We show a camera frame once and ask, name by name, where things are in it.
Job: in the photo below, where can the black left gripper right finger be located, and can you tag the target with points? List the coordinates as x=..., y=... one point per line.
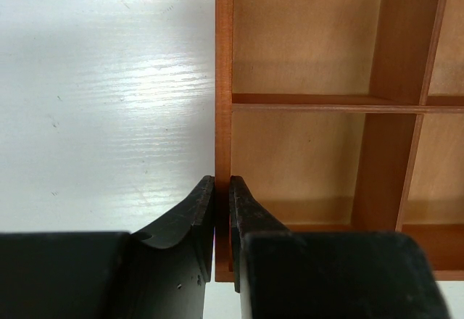
x=284, y=274

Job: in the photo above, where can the orange compartment tray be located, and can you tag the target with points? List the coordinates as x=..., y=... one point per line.
x=343, y=115

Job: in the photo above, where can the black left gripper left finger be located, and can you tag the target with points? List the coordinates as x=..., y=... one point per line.
x=159, y=271

